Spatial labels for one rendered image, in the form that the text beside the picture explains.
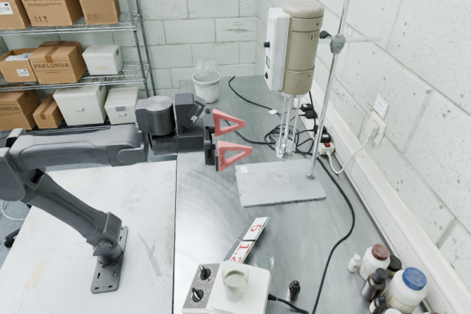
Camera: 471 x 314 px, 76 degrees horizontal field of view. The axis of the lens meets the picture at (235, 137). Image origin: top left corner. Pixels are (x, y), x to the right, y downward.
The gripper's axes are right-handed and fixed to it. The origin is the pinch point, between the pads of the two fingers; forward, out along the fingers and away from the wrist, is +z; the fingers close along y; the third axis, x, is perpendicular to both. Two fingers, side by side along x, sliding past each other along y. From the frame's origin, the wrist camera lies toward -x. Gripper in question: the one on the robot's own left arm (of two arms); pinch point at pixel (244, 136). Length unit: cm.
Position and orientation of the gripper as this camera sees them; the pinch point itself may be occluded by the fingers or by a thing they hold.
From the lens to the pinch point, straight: 67.0
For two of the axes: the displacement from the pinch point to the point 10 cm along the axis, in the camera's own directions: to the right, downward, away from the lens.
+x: -0.1, 7.9, 6.1
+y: -1.3, -6.1, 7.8
